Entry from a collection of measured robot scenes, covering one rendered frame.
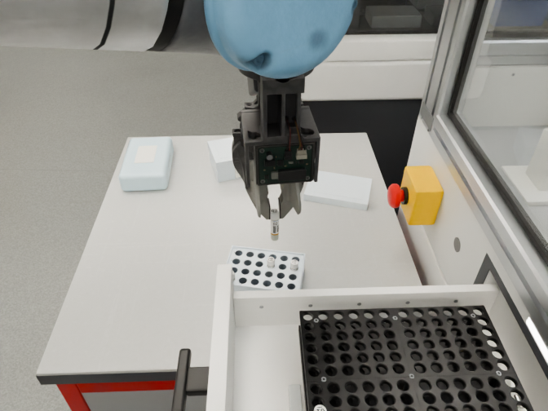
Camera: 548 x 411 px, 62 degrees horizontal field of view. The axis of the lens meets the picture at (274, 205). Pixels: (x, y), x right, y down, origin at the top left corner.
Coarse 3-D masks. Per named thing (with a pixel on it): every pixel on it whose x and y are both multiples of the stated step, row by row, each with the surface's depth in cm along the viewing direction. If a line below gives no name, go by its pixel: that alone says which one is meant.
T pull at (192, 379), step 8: (184, 352) 49; (184, 360) 48; (184, 368) 48; (192, 368) 48; (200, 368) 48; (208, 368) 48; (176, 376) 47; (184, 376) 47; (192, 376) 47; (200, 376) 47; (208, 376) 47; (176, 384) 46; (184, 384) 46; (192, 384) 46; (200, 384) 46; (176, 392) 46; (184, 392) 46; (192, 392) 46; (200, 392) 46; (176, 400) 45; (184, 400) 45; (176, 408) 44; (184, 408) 45
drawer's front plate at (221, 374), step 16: (224, 272) 55; (224, 288) 54; (224, 304) 52; (224, 320) 50; (224, 336) 49; (224, 352) 47; (224, 368) 46; (208, 384) 45; (224, 384) 45; (208, 400) 43; (224, 400) 43
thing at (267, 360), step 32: (352, 288) 58; (384, 288) 58; (416, 288) 58; (448, 288) 58; (480, 288) 58; (256, 320) 60; (288, 320) 60; (480, 320) 61; (512, 320) 55; (256, 352) 58; (288, 352) 58; (512, 352) 55; (256, 384) 54; (288, 384) 54; (512, 384) 54; (544, 384) 49
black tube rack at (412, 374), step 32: (320, 320) 54; (352, 320) 54; (384, 320) 54; (416, 320) 54; (448, 320) 57; (320, 352) 50; (352, 352) 50; (384, 352) 50; (416, 352) 51; (448, 352) 51; (480, 352) 54; (352, 384) 48; (384, 384) 51; (416, 384) 48; (448, 384) 48; (480, 384) 48
